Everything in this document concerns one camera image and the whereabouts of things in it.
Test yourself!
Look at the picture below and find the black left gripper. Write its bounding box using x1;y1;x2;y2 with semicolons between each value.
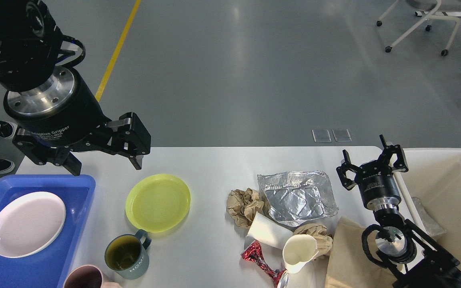
4;66;151;176

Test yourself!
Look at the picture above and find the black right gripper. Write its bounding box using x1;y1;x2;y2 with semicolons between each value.
336;134;409;211

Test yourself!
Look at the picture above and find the yellow plastic plate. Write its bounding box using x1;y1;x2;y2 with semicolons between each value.
125;174;191;233

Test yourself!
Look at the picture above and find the teal HOME mug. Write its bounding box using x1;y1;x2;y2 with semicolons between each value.
104;229;152;280

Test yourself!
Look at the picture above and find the pink mug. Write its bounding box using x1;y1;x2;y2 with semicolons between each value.
62;264;122;288

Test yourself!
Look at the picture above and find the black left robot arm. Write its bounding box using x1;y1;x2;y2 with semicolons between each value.
0;0;151;176

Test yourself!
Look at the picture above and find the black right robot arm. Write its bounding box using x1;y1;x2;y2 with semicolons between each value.
336;135;461;288

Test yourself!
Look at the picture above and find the beige plastic bin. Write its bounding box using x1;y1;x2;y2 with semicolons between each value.
395;148;461;270

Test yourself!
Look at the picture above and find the black white sneaker far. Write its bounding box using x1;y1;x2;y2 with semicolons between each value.
0;120;18;139

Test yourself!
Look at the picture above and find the brown paper bag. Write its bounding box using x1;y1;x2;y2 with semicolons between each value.
325;216;396;288

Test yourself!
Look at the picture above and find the white plate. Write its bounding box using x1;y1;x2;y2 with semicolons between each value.
0;191;66;258

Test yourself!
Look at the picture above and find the crushed white paper cup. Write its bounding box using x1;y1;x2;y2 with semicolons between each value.
282;234;319;274

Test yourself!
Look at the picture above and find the white paper cup lying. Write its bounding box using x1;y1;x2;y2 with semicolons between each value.
246;213;293;250

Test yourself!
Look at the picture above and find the blue plastic tray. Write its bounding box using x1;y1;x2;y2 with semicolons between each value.
0;174;96;288

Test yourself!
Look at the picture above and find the crumpled brown paper ball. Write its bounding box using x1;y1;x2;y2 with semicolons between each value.
226;188;265;228

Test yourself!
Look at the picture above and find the red foil wrapper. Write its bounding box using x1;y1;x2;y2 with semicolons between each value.
241;240;286;288

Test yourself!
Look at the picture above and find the white rolling chair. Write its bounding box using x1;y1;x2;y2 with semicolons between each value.
385;0;461;56

